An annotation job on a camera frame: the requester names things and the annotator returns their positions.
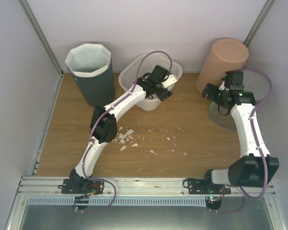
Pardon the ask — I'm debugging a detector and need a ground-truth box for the white plastic basin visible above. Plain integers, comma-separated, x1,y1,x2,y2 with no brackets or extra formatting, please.
118,53,182,111

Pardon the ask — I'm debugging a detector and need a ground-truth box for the salmon pink plastic bin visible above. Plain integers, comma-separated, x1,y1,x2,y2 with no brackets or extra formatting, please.
196,38,249,92

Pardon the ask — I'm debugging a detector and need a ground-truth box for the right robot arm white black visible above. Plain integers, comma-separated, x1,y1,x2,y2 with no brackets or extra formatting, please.
202,83,279,199

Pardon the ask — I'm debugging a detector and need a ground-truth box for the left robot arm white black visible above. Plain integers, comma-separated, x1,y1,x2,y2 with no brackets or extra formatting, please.
63,65,178,194

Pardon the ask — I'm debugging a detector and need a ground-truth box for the white plastic shard pile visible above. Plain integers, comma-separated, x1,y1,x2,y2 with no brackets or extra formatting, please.
112,127,138,147

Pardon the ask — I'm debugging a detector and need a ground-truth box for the dark grey bin white liner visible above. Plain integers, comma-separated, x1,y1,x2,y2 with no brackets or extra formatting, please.
65,43,115,107

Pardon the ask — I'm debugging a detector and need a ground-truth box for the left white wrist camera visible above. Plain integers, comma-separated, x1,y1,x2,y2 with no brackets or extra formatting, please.
161,74,178,89

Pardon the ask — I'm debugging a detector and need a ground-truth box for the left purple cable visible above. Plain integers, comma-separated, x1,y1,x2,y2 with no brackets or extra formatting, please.
81,50,172,183

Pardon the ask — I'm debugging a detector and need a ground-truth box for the purple cable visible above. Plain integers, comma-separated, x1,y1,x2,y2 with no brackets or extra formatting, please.
240,69,273,198
81,50,172,183

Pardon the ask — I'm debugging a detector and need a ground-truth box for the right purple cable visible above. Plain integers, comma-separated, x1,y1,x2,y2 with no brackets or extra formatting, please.
240,69,273,198

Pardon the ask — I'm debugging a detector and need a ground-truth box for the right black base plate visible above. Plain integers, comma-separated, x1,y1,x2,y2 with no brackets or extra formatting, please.
182,178,231,195

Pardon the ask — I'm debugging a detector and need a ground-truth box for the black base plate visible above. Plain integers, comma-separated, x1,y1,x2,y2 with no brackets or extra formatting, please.
182,178,231,195
58,179,104,195

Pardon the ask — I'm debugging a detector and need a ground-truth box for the right aluminium frame post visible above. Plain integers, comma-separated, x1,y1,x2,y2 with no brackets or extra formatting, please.
243,0,276,47

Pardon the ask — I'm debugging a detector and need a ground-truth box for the aluminium frame post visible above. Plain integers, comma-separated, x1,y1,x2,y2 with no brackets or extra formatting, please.
243,0,276,47
19,0,64,79

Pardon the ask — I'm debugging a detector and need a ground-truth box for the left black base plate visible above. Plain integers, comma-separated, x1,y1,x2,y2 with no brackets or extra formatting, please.
58,179,104,195

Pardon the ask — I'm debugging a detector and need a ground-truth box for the left aluminium frame post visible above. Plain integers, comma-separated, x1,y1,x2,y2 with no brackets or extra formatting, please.
19,0,64,79

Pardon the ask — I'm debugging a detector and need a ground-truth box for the aluminium front rail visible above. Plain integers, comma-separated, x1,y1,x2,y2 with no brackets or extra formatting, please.
16,176,276,196

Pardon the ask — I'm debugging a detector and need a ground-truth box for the grey slotted cable duct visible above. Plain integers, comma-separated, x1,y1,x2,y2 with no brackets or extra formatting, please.
27,195,206,207

